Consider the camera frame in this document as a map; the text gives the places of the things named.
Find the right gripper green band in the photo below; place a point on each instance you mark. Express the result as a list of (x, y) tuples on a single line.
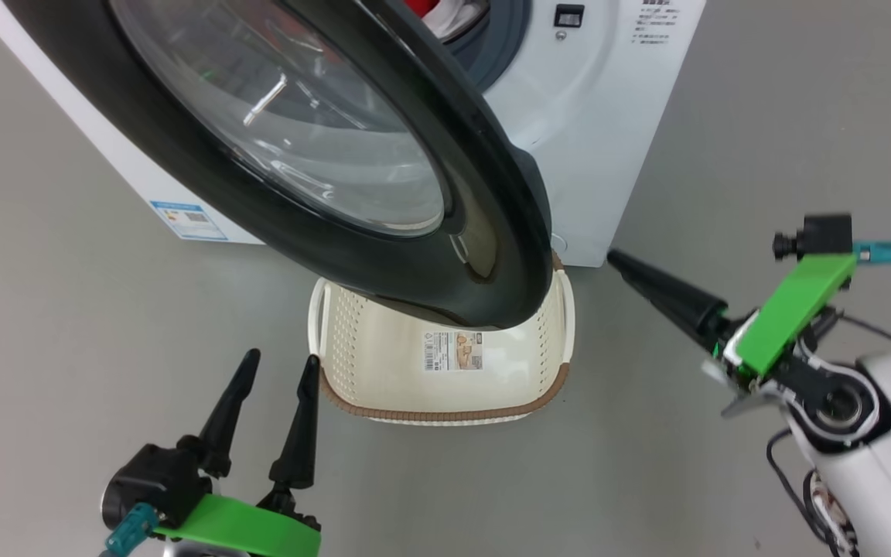
[(790, 317)]

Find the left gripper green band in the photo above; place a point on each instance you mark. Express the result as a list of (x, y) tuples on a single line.
[(244, 526)]

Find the black round glass washer door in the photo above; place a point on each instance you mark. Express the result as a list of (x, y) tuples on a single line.
[(492, 193)]

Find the red and white garment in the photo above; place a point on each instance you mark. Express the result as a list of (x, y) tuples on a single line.
[(418, 6)]

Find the cream perforated laundry basket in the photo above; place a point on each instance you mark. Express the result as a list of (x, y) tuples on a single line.
[(384, 363)]

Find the white front-load washing machine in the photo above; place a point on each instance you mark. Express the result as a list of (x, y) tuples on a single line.
[(616, 116)]

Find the printed basket label sticker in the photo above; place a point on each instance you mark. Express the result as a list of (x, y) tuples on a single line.
[(453, 350)]

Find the blue energy label sticker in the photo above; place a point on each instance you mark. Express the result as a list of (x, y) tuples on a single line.
[(189, 221)]

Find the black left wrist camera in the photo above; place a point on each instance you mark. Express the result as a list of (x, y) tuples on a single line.
[(151, 480)]

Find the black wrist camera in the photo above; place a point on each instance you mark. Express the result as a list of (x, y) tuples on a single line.
[(824, 232), (151, 480)]

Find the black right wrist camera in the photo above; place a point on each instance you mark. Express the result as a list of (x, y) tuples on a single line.
[(824, 232)]

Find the teal left camera connector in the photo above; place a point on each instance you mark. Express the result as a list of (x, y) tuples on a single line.
[(130, 530)]

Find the teal camera connector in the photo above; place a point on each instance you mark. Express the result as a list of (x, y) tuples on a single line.
[(130, 530), (882, 252)]

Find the teal right camera connector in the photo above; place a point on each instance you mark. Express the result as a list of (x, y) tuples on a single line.
[(882, 252)]

